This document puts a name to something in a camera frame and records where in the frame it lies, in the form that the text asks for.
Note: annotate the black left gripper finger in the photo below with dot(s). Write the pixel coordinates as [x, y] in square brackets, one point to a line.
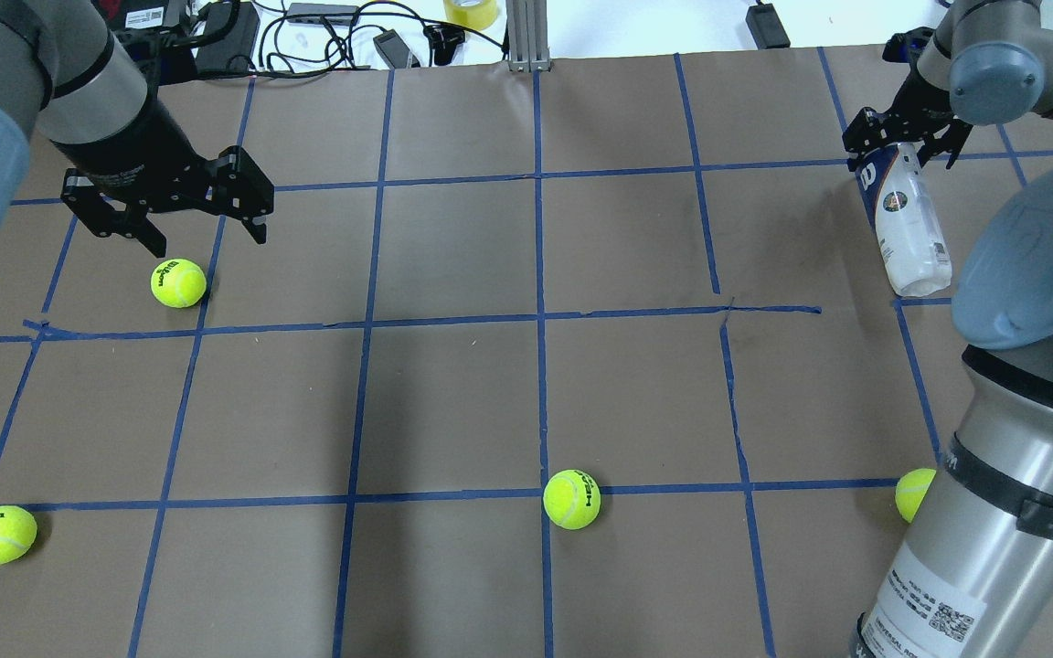
[136, 226]
[256, 227]

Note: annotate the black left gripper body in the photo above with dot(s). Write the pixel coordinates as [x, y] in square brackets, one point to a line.
[135, 148]

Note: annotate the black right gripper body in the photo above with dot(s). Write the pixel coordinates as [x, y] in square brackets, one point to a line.
[909, 102]

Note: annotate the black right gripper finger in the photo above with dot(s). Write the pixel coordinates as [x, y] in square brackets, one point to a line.
[859, 158]
[931, 147]

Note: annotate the white blue tennis ball can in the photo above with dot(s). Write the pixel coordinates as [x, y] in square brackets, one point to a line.
[901, 213]

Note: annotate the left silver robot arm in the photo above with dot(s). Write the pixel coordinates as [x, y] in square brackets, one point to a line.
[66, 76]

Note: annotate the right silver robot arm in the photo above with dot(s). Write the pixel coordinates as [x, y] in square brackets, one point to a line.
[975, 568]

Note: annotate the tennis ball near left gripper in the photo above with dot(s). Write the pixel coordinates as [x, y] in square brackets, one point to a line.
[178, 283]

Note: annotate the tennis ball near base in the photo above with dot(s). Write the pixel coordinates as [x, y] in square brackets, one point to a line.
[910, 491]

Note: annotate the tennis ball centre front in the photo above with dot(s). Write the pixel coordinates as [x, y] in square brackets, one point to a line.
[572, 499]

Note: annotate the black power adapter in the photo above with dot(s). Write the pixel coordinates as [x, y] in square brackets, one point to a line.
[231, 29]

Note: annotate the yellow tape roll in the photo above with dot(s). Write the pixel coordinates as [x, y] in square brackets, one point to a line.
[473, 14]

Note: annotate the aluminium frame post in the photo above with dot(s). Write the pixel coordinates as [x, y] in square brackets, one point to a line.
[526, 33]

